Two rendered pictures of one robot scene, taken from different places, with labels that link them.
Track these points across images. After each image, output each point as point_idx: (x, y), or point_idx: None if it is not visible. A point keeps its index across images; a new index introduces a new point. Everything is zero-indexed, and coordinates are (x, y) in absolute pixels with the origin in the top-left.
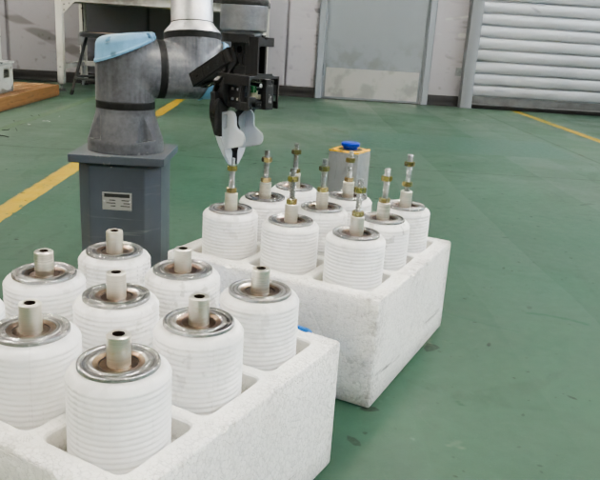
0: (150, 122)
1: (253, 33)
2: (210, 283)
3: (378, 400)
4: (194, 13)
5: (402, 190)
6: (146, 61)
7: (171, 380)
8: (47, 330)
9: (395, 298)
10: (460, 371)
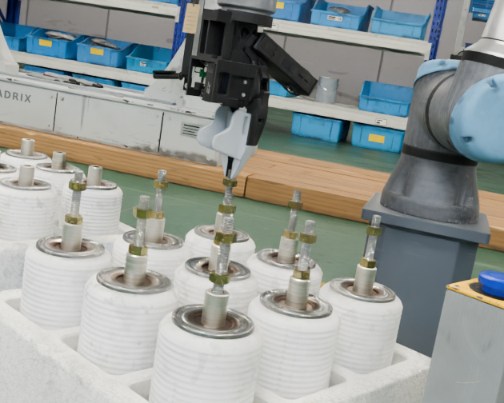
0: (416, 173)
1: (222, 7)
2: None
3: None
4: (485, 29)
5: (226, 290)
6: (423, 93)
7: None
8: None
9: None
10: None
